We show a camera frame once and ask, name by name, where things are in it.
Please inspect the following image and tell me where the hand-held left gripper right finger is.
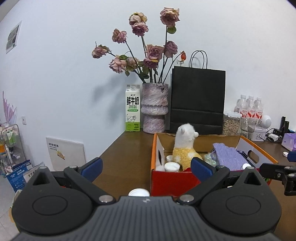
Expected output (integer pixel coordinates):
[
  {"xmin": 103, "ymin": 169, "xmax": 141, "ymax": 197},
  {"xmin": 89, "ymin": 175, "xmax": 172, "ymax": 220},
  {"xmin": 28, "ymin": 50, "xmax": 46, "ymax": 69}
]
[{"xmin": 177, "ymin": 157, "xmax": 264, "ymax": 206}]

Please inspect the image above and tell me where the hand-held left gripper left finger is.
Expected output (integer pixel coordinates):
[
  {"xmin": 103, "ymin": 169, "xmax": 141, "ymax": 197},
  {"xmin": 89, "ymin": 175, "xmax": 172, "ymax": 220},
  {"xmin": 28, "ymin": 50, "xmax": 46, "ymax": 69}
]
[{"xmin": 32, "ymin": 157, "xmax": 116, "ymax": 205}]

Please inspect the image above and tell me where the white yellow alpaca plush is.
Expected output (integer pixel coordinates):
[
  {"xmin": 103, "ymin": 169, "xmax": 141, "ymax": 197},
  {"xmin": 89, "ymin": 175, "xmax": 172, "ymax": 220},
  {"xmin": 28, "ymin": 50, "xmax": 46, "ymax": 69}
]
[{"xmin": 172, "ymin": 123, "xmax": 203, "ymax": 171}]

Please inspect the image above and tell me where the white threaded bottle cap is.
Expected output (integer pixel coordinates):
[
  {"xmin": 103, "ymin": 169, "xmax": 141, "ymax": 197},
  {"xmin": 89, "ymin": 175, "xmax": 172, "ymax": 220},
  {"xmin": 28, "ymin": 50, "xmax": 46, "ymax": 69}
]
[{"xmin": 165, "ymin": 162, "xmax": 180, "ymax": 172}]

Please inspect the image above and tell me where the purple cloth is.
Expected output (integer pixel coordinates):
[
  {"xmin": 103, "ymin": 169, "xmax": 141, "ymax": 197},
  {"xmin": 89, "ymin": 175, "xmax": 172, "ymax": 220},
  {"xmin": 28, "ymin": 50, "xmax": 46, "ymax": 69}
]
[{"xmin": 212, "ymin": 142, "xmax": 248, "ymax": 171}]

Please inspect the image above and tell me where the red orange cardboard box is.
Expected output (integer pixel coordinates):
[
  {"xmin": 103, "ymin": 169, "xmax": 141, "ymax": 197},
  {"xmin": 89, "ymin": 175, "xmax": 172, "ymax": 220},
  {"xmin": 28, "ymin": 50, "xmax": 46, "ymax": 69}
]
[{"xmin": 150, "ymin": 133, "xmax": 278, "ymax": 197}]

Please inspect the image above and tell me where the purple tissue pack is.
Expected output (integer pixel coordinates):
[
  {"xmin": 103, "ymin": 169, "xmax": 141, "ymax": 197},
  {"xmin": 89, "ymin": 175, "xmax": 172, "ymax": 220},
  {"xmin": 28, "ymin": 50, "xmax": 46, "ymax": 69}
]
[{"xmin": 281, "ymin": 133, "xmax": 296, "ymax": 151}]

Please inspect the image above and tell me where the white flat panel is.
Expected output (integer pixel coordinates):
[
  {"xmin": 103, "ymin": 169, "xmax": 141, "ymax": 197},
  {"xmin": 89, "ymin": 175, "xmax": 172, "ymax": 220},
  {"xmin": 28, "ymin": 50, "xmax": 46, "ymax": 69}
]
[{"xmin": 46, "ymin": 137, "xmax": 86, "ymax": 172}]

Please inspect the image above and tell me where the black upright device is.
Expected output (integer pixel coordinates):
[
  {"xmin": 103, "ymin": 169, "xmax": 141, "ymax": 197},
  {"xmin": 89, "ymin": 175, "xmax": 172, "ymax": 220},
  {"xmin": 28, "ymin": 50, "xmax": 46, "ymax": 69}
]
[{"xmin": 280, "ymin": 116, "xmax": 289, "ymax": 136}]

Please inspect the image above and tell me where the wooden desk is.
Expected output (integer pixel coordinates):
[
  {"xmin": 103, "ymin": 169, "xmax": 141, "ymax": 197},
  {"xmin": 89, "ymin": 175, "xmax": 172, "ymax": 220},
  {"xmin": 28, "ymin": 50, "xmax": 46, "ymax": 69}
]
[{"xmin": 92, "ymin": 132, "xmax": 296, "ymax": 232}]

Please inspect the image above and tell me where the white printed tin box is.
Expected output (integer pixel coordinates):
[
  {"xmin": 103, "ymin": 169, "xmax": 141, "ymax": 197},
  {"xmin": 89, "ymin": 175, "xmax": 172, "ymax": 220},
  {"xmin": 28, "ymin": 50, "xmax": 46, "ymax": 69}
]
[{"xmin": 251, "ymin": 127, "xmax": 266, "ymax": 141}]

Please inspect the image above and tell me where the white round speaker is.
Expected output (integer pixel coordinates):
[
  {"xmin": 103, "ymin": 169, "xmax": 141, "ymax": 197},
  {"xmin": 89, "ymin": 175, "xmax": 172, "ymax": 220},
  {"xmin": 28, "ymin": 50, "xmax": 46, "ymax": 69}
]
[{"xmin": 260, "ymin": 115, "xmax": 272, "ymax": 128}]

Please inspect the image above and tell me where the clear glass cup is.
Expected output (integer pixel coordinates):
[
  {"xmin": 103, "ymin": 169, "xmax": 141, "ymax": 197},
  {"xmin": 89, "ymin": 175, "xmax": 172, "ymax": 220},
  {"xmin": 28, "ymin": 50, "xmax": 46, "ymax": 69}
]
[{"xmin": 240, "ymin": 117, "xmax": 257, "ymax": 139}]

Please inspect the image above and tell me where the white round jar cap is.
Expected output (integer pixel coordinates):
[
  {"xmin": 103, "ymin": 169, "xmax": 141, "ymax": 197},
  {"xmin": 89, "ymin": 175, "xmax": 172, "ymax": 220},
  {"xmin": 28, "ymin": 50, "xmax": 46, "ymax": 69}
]
[{"xmin": 128, "ymin": 188, "xmax": 150, "ymax": 197}]

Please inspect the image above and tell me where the clear container of pellets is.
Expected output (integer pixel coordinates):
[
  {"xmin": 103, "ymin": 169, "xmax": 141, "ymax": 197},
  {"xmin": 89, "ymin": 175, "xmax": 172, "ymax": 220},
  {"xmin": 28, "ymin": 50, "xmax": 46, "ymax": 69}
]
[{"xmin": 223, "ymin": 111, "xmax": 243, "ymax": 135}]

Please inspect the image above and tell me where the pink label water bottle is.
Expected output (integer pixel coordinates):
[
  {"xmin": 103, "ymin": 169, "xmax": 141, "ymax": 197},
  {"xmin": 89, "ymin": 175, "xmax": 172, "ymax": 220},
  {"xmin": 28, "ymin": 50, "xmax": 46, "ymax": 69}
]
[
  {"xmin": 236, "ymin": 94, "xmax": 247, "ymax": 114},
  {"xmin": 246, "ymin": 95, "xmax": 255, "ymax": 117},
  {"xmin": 253, "ymin": 97, "xmax": 264, "ymax": 118}
]

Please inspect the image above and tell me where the white printed cardboard box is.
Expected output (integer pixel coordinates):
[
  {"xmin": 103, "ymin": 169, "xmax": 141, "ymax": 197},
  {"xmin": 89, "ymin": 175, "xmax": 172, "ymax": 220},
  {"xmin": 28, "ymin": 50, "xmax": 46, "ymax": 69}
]
[{"xmin": 23, "ymin": 162, "xmax": 45, "ymax": 183}]

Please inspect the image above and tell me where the white green milk carton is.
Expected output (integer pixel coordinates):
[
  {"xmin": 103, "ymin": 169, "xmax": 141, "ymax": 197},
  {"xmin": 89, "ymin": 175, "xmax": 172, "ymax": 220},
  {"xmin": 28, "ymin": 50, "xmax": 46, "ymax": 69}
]
[{"xmin": 125, "ymin": 84, "xmax": 141, "ymax": 132}]

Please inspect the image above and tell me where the black paper bag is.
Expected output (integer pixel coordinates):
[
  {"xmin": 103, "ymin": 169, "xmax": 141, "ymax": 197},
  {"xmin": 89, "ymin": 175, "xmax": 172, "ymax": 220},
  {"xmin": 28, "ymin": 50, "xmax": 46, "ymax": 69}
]
[{"xmin": 169, "ymin": 50, "xmax": 226, "ymax": 135}]

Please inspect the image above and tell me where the blue cardboard box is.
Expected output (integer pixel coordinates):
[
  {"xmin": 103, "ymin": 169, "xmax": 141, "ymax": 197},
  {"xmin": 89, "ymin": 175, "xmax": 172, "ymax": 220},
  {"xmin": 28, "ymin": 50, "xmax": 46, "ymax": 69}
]
[{"xmin": 6, "ymin": 160, "xmax": 33, "ymax": 193}]

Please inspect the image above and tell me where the mottled purple ceramic vase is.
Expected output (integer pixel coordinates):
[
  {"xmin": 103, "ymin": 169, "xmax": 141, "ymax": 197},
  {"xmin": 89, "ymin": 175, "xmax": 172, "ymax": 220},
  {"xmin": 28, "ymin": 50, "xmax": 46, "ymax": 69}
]
[{"xmin": 141, "ymin": 83, "xmax": 169, "ymax": 133}]

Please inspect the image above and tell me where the dried pink rose bouquet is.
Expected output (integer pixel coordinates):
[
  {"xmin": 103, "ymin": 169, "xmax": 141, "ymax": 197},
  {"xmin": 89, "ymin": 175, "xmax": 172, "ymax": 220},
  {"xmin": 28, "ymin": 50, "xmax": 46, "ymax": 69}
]
[{"xmin": 92, "ymin": 7, "xmax": 186, "ymax": 84}]

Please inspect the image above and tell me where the charger with cables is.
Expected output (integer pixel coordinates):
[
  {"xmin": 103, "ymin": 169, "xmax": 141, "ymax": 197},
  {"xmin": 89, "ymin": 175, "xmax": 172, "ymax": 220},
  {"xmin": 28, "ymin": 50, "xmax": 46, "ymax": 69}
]
[{"xmin": 265, "ymin": 128, "xmax": 282, "ymax": 139}]

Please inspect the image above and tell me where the wire storage rack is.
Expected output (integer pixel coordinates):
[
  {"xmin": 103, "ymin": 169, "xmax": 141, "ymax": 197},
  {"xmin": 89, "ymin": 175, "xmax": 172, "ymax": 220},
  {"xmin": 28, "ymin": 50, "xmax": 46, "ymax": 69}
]
[{"xmin": 0, "ymin": 124, "xmax": 27, "ymax": 172}]

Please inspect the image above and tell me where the purple wall decal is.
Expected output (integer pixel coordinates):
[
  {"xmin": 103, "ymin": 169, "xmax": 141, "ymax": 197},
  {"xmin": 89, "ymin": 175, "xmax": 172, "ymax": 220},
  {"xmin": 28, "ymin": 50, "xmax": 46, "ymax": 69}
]
[{"xmin": 2, "ymin": 91, "xmax": 18, "ymax": 126}]

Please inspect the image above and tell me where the wall poster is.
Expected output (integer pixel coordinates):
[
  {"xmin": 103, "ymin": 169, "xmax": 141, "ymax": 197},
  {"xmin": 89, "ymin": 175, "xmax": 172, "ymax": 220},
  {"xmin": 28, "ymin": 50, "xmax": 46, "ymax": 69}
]
[{"xmin": 6, "ymin": 20, "xmax": 22, "ymax": 54}]

